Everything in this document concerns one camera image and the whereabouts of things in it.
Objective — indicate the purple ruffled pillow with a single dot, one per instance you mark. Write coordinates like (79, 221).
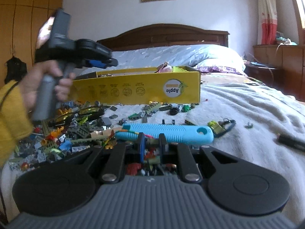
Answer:
(219, 69)

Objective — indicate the yellow black toy glasses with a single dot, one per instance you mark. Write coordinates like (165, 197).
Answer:
(93, 112)

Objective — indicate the black hanging garment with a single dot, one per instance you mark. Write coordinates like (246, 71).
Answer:
(16, 70)

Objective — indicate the black pen on bed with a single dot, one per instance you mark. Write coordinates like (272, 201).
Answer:
(292, 142)

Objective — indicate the blue plastic handle tool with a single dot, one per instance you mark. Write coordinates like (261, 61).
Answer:
(192, 135)

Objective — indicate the wooden sideboard cabinet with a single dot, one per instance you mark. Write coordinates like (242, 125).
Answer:
(290, 60)

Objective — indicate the person left hand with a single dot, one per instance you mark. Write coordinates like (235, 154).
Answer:
(30, 83)

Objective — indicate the yellow cardboard box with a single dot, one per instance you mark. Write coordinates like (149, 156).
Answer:
(138, 86)

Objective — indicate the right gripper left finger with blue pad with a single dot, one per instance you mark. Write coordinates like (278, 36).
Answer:
(122, 154)

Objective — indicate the dark wooden headboard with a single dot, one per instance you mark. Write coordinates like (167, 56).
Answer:
(164, 35)

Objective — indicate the wooden wardrobe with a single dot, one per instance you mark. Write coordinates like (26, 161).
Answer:
(21, 21)

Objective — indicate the yellow sleeve forearm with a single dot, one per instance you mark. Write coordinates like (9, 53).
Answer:
(15, 124)

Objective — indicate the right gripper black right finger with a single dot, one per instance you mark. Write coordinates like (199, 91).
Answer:
(180, 155)

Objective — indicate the red white curtain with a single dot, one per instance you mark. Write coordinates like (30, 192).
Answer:
(268, 21)

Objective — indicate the dark bedside table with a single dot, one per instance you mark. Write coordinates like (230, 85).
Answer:
(268, 75)

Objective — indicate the pink toy figure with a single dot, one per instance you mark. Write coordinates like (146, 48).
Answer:
(164, 68)

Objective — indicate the black toy wheel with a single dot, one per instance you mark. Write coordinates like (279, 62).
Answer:
(174, 111)

